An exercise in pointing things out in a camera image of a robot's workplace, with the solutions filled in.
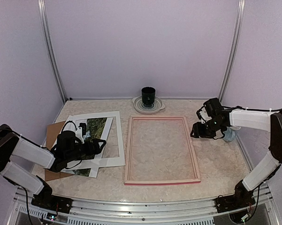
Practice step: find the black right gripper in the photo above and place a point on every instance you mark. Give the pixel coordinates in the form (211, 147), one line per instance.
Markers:
(199, 131)

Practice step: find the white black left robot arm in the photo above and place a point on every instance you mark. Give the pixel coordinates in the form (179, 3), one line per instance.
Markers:
(14, 148)

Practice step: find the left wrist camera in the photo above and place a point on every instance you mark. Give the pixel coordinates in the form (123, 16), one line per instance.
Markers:
(81, 131)

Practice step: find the striped ceramic plate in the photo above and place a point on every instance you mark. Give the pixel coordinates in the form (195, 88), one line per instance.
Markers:
(156, 107)

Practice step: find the dark green cup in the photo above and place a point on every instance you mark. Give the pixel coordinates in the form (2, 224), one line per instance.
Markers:
(148, 95)

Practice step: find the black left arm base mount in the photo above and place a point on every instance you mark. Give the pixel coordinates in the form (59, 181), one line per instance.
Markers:
(53, 203)

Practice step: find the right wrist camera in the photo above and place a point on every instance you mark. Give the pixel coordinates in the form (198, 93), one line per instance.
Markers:
(202, 115)

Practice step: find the light blue paper cup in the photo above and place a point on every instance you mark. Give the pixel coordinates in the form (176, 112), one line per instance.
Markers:
(230, 133)

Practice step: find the aluminium front rail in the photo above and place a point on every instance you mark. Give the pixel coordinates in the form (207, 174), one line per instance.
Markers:
(189, 212)

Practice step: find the pink wooden picture frame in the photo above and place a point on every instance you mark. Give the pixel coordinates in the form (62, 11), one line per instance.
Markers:
(194, 164)

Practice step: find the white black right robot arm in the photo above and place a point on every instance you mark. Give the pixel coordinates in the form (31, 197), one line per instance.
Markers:
(215, 118)

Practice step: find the aluminium corner post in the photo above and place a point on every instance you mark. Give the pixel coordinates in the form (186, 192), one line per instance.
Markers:
(49, 46)
(233, 48)

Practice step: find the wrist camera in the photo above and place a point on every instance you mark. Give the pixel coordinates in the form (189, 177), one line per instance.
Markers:
(81, 131)
(202, 115)

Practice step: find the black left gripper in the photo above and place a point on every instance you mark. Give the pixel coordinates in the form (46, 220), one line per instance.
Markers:
(90, 152)

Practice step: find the landscape photo print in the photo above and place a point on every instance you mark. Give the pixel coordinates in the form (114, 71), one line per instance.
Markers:
(96, 128)

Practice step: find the left aluminium corner post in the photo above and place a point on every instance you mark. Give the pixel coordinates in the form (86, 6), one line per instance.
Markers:
(49, 46)

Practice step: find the right aluminium corner post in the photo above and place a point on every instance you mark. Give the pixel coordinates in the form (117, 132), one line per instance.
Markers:
(233, 48)

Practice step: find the brown backing board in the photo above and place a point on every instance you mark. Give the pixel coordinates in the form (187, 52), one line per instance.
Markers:
(51, 134)

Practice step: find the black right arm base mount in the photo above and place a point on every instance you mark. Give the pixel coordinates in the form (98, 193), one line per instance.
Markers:
(230, 202)

